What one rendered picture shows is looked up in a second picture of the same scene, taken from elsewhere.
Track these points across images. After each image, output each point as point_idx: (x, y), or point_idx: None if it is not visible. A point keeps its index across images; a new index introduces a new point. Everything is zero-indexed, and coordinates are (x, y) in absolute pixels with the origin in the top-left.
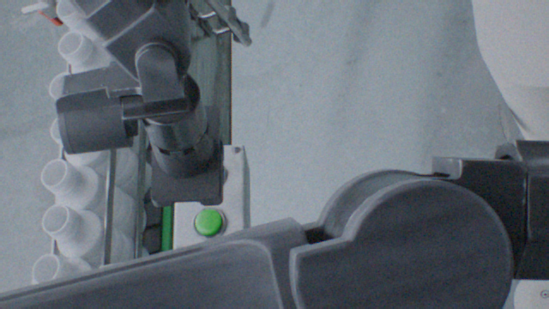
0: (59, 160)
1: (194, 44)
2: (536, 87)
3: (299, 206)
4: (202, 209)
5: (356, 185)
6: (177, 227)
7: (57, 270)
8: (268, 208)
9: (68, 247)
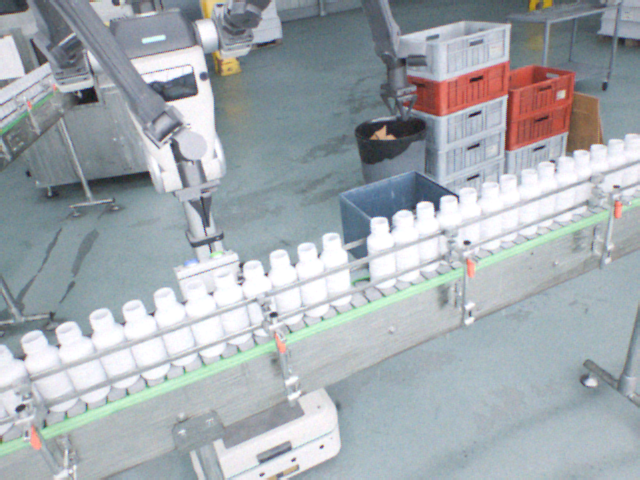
0: (186, 286)
1: None
2: (202, 48)
3: None
4: (210, 257)
5: (236, 1)
6: (220, 258)
7: (252, 260)
8: None
9: (237, 286)
